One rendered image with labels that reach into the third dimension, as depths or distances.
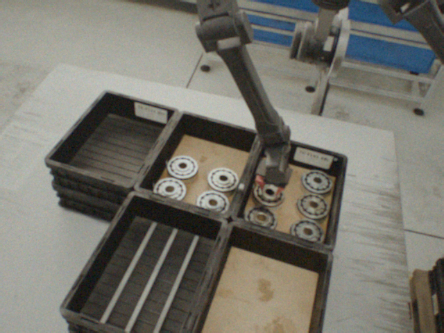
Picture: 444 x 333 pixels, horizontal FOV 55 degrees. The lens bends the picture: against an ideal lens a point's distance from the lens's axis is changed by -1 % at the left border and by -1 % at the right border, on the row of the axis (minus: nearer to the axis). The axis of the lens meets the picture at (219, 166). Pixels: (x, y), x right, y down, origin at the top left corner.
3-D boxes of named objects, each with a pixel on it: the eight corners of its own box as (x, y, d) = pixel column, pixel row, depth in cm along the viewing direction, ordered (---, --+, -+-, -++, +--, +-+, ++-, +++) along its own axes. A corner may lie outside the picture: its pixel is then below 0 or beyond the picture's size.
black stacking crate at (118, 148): (107, 114, 164) (105, 90, 156) (180, 134, 160) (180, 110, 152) (49, 186, 137) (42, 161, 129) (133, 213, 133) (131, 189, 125)
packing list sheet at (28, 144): (8, 120, 173) (8, 119, 173) (61, 132, 171) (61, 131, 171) (-42, 177, 150) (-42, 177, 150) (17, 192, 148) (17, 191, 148)
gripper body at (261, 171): (286, 187, 128) (291, 171, 123) (254, 177, 130) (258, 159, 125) (292, 173, 132) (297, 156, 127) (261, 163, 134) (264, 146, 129)
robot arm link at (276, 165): (288, 121, 118) (258, 125, 121) (283, 150, 110) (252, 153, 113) (297, 153, 125) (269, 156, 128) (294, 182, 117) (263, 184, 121)
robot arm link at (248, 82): (243, 3, 88) (197, 16, 93) (241, 21, 85) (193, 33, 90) (294, 128, 121) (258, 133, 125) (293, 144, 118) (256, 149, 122)
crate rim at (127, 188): (105, 94, 157) (104, 88, 156) (180, 114, 153) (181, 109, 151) (42, 166, 130) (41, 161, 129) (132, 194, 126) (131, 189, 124)
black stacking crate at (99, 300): (134, 214, 133) (132, 191, 125) (224, 243, 128) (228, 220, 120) (66, 332, 106) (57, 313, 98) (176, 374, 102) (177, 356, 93)
